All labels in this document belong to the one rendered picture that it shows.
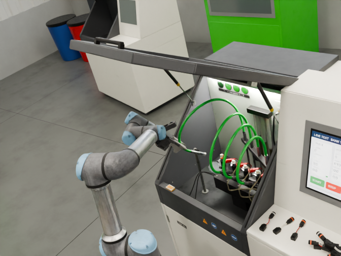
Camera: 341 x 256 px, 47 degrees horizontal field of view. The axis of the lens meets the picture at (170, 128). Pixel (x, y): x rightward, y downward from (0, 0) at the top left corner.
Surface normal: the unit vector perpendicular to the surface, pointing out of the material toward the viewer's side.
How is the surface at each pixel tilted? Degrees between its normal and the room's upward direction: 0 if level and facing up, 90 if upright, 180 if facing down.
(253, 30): 90
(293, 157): 76
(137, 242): 8
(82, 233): 0
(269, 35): 90
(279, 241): 0
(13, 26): 90
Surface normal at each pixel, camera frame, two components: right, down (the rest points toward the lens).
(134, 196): -0.22, -0.83
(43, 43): 0.76, 0.17
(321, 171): -0.76, 0.28
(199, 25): -0.61, 0.52
